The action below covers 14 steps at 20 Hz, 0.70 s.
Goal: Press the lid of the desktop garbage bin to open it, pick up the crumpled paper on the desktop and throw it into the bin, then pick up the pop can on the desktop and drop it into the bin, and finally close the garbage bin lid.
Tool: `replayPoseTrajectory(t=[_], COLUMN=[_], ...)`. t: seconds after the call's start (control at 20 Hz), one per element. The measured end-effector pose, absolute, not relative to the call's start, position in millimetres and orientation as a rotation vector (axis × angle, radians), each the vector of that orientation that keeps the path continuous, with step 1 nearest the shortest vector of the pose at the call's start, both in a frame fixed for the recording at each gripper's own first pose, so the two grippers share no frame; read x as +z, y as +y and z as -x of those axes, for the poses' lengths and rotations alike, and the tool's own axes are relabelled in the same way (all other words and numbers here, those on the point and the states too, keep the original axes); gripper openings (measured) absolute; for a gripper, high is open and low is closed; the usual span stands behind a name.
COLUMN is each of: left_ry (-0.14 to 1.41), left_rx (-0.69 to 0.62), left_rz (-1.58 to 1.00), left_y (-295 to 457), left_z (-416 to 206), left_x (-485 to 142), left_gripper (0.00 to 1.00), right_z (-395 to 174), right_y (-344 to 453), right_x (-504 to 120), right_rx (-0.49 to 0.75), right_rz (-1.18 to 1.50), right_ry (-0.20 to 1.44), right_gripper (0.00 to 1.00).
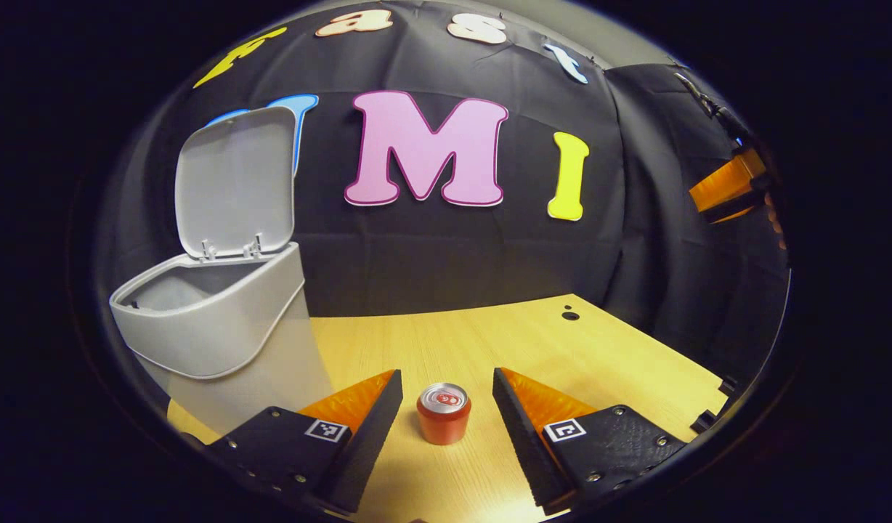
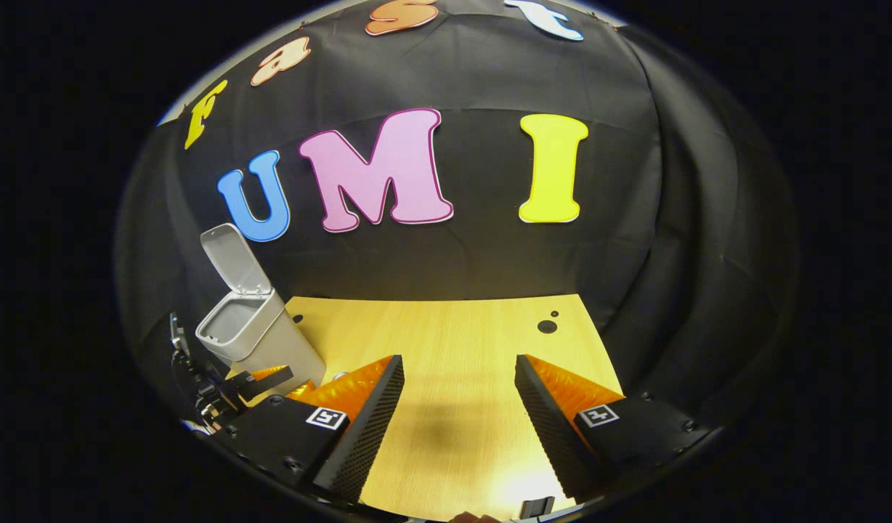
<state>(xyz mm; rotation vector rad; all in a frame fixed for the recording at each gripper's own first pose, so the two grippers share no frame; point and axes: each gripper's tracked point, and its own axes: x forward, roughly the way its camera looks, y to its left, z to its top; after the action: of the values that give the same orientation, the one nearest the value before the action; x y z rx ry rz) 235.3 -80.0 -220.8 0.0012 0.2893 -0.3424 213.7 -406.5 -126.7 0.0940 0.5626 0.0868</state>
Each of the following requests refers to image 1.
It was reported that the red pop can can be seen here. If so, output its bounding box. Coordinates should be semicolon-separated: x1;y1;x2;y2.
416;383;472;446

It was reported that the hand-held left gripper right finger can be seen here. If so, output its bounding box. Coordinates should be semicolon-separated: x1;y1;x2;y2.
492;367;690;509

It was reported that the wooden desktop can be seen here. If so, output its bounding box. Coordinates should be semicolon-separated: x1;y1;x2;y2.
166;293;730;523

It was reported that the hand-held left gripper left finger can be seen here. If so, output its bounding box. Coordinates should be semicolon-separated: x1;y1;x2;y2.
208;369;405;515

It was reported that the white desktop garbage bin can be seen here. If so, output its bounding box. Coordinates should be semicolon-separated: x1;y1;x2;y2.
109;106;334;437

